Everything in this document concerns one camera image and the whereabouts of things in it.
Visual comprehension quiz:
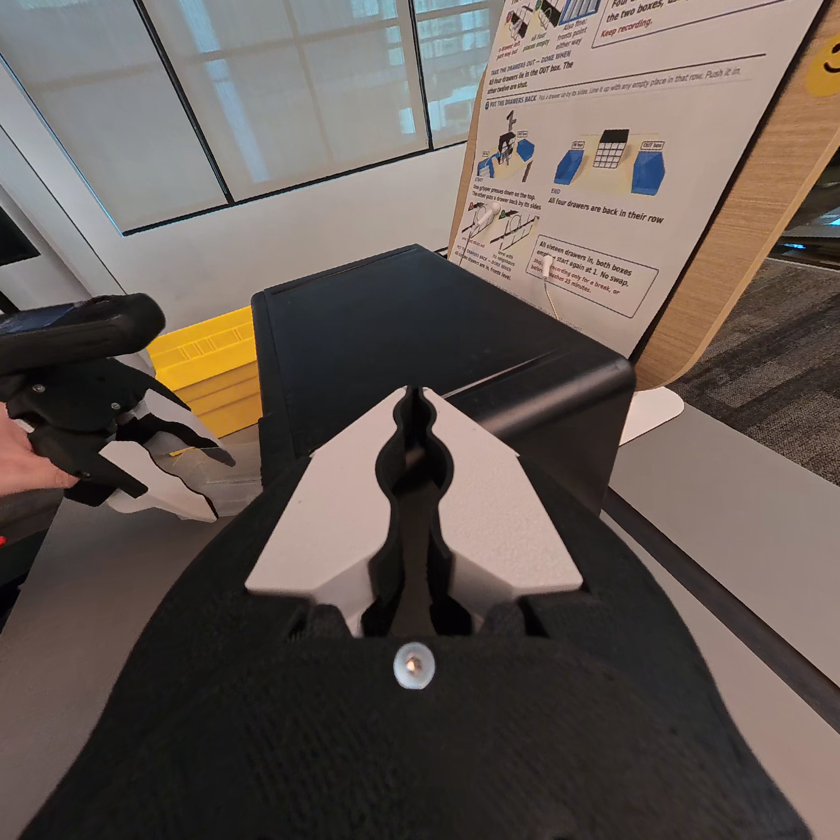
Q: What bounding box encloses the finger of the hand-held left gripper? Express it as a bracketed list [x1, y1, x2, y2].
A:
[97, 440, 219, 524]
[117, 389, 237, 469]

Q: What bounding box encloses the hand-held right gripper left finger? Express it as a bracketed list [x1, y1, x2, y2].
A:
[245, 386, 421, 637]

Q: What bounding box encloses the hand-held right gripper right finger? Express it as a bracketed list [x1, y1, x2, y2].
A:
[417, 387, 584, 636]

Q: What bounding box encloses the yellow storage bin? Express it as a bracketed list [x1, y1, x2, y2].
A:
[146, 305, 263, 438]

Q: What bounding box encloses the clear plastic drawer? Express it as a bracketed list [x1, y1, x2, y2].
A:
[167, 438, 265, 519]

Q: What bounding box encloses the black drawer cabinet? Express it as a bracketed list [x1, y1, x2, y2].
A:
[251, 244, 636, 519]

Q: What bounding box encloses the person's left hand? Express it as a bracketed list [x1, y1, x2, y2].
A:
[0, 400, 83, 492]

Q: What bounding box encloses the instruction poster on wooden board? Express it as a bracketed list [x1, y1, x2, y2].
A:
[448, 0, 840, 391]

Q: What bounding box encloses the printed instruction poster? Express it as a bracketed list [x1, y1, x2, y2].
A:
[448, 0, 826, 339]

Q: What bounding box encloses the yellow smiley sticker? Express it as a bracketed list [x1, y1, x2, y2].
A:
[804, 39, 840, 99]

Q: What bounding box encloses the black wall screen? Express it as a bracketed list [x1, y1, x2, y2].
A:
[0, 203, 42, 266]

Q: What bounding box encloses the white cable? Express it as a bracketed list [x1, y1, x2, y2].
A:
[539, 255, 565, 322]

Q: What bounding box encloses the glass window wall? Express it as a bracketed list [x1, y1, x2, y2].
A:
[0, 0, 506, 234]

